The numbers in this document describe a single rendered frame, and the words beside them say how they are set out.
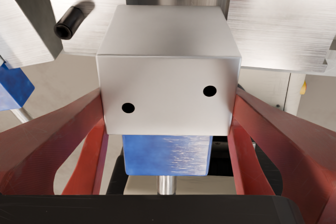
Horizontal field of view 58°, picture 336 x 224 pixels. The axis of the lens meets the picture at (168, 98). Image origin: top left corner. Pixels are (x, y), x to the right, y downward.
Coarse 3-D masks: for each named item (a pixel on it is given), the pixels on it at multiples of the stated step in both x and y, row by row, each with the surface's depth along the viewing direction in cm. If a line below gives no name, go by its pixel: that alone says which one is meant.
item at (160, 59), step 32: (128, 32) 12; (160, 32) 12; (192, 32) 12; (224, 32) 12; (96, 64) 10; (128, 64) 10; (160, 64) 10; (192, 64) 10; (224, 64) 10; (128, 96) 11; (160, 96) 11; (192, 96) 11; (224, 96) 11; (128, 128) 12; (160, 128) 12; (192, 128) 12; (224, 128) 12; (128, 160) 15; (160, 160) 15; (192, 160) 15; (160, 192) 18
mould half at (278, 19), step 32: (64, 0) 16; (96, 0) 16; (256, 0) 15; (288, 0) 15; (320, 0) 14; (96, 32) 17; (256, 32) 16; (288, 32) 16; (320, 32) 15; (256, 64) 17; (288, 64) 17; (320, 64) 17
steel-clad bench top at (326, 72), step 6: (78, 54) 30; (84, 54) 30; (90, 54) 30; (330, 60) 27; (240, 66) 29; (246, 66) 28; (330, 66) 27; (294, 72) 28; (300, 72) 28; (306, 72) 28; (312, 72) 28; (318, 72) 28; (324, 72) 28; (330, 72) 28
